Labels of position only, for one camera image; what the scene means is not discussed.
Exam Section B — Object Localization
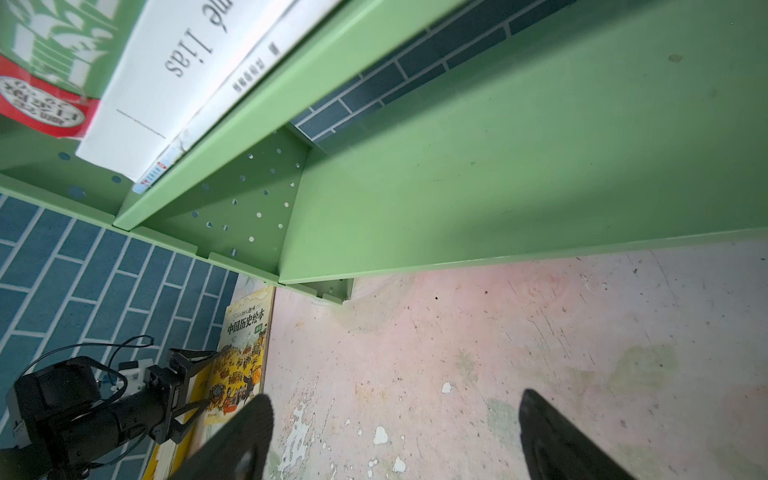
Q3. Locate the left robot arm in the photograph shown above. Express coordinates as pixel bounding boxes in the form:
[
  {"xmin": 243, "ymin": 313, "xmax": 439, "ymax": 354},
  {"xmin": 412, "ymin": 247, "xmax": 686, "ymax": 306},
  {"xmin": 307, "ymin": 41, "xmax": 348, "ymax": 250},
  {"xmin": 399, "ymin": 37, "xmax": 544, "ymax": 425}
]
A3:
[{"xmin": 1, "ymin": 349, "xmax": 218, "ymax": 479}]

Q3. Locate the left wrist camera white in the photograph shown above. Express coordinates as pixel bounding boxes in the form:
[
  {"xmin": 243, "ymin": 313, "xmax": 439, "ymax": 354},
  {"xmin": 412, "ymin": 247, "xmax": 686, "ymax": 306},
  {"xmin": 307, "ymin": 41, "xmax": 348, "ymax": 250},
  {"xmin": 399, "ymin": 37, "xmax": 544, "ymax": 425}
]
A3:
[{"xmin": 117, "ymin": 359, "xmax": 155, "ymax": 396}]

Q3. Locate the yellow cartoon history book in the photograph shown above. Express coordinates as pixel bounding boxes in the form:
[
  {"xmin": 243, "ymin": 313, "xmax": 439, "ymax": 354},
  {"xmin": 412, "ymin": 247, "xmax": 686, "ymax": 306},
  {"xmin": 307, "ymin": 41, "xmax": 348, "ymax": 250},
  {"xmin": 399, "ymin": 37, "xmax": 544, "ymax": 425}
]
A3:
[{"xmin": 203, "ymin": 286, "xmax": 275, "ymax": 426}]

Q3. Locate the white La Dame book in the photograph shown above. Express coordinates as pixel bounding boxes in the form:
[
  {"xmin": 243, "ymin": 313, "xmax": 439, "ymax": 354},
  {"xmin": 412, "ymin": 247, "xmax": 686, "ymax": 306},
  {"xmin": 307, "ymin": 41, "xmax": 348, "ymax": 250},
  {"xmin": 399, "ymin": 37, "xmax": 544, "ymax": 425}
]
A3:
[{"xmin": 76, "ymin": 0, "xmax": 292, "ymax": 181}]

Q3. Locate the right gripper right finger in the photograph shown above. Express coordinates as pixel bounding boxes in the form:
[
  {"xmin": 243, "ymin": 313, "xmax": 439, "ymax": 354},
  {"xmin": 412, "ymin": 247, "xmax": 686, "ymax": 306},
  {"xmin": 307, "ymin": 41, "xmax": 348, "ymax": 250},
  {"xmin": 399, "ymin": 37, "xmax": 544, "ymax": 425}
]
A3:
[{"xmin": 518, "ymin": 389, "xmax": 633, "ymax": 480}]

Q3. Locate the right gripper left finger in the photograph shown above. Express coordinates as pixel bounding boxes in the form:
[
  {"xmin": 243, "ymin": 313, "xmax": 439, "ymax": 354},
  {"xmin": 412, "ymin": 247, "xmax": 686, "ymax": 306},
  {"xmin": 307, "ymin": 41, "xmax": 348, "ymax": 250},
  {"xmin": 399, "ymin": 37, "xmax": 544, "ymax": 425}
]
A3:
[{"xmin": 170, "ymin": 394, "xmax": 274, "ymax": 480}]

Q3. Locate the green nature encyclopedia book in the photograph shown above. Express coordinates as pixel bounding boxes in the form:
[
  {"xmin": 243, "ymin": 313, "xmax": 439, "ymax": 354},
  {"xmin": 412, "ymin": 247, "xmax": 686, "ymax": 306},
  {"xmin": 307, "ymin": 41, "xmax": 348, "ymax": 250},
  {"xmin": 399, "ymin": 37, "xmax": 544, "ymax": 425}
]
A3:
[{"xmin": 1, "ymin": 0, "xmax": 145, "ymax": 139}]

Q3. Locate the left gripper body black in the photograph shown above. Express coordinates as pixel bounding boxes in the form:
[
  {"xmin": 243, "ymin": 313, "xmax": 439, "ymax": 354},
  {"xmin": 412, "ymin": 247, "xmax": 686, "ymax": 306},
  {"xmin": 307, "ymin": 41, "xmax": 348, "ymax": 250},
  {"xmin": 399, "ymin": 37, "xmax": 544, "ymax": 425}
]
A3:
[{"xmin": 119, "ymin": 366, "xmax": 183, "ymax": 444}]

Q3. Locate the green wooden shelf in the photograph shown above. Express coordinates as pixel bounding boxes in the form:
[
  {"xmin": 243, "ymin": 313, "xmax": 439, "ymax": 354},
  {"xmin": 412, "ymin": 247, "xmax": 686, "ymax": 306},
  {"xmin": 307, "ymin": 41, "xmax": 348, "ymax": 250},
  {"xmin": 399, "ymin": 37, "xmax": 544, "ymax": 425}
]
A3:
[{"xmin": 1, "ymin": 1, "xmax": 767, "ymax": 302}]

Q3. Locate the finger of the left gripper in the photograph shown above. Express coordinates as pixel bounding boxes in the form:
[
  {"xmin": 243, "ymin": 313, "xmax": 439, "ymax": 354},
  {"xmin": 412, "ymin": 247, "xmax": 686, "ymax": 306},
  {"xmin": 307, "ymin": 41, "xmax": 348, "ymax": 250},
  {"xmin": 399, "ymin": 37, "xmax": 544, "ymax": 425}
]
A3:
[
  {"xmin": 167, "ymin": 399, "xmax": 210, "ymax": 441},
  {"xmin": 169, "ymin": 349, "xmax": 218, "ymax": 378}
]

